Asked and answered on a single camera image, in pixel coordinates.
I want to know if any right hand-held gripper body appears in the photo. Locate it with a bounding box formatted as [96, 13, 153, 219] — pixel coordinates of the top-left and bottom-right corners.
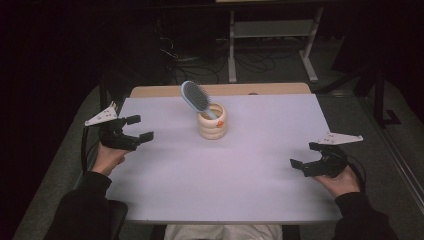
[302, 131, 365, 179]

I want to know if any person's right hand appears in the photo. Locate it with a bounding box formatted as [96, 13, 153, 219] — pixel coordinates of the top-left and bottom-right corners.
[312, 165, 362, 200]

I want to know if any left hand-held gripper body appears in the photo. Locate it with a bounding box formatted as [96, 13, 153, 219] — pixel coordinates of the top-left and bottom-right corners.
[83, 105, 141, 152]

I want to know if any white metal desk frame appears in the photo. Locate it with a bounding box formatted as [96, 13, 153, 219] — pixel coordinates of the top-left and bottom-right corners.
[227, 6, 325, 84]

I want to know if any light blue hairbrush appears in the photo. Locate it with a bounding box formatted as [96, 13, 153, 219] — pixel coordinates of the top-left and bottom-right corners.
[180, 80, 220, 121]

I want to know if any cream ringed cup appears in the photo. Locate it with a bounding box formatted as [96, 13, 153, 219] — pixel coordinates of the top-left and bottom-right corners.
[196, 102, 229, 141]

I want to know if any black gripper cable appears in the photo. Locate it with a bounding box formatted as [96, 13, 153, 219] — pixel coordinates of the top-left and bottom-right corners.
[80, 125, 102, 175]
[345, 154, 368, 195]

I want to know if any person's left hand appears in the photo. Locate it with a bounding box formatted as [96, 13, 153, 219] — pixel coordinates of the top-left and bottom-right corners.
[91, 142, 130, 177]

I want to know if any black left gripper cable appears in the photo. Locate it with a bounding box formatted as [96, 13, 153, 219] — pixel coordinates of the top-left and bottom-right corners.
[80, 125, 102, 175]

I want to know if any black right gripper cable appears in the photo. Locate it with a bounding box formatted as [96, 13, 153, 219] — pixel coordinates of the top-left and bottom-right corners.
[345, 154, 368, 195]

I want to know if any person's white clothed lap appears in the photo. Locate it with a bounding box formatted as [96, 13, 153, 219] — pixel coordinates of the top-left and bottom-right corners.
[162, 223, 284, 240]

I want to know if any tangle of black floor cables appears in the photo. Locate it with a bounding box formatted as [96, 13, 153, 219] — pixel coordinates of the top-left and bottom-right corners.
[155, 16, 301, 85]

